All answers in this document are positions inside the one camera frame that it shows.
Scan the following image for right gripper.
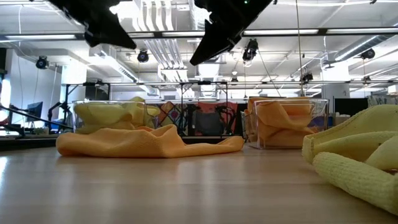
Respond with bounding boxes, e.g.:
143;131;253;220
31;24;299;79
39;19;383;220
189;0;274;66

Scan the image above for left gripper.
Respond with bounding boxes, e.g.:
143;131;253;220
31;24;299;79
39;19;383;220
49;0;137;50

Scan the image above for yellow microfiber towel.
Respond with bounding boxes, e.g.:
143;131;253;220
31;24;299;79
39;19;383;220
75;120;137;135
128;96;162;129
73;102;147;124
301;104;398;216

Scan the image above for clear plastic basket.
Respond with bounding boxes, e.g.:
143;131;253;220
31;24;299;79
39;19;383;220
241;98;330;150
72;99;159;135

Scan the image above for red hanging cloth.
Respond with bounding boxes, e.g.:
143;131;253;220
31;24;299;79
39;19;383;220
194;101;239;137

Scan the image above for thin hanging rod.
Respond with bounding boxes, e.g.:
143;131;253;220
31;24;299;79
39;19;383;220
294;0;305;96

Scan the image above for colourful patchwork quilt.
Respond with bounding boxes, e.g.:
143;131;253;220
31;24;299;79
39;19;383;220
157;101;191;137

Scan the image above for black overhead crossbar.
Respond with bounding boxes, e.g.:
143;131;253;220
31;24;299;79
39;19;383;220
0;28;398;40

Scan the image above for black computer monitor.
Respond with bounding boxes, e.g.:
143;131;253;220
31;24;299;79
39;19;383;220
25;101;44;123

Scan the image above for black diagonal bar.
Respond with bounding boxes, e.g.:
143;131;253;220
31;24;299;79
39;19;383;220
0;104;75;138

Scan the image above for cardboard box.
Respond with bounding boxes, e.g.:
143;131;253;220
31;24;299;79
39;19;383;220
334;115;351;126

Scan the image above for black panel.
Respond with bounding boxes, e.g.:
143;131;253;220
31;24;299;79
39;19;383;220
334;98;370;118

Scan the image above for blue white patterned cloth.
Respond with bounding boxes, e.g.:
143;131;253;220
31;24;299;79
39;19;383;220
368;95;398;107

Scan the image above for silver ventilation duct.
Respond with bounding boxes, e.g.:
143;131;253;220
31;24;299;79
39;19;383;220
323;34;398;68

